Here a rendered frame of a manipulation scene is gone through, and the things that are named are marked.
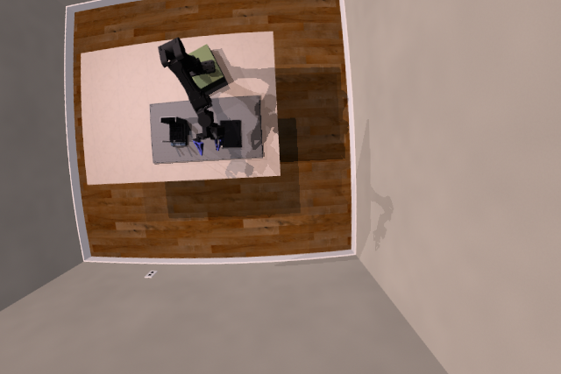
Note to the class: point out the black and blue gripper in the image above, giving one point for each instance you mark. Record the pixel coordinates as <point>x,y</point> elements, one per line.
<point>197,142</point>

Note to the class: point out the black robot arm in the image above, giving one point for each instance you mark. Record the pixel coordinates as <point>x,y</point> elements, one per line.
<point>175,51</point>

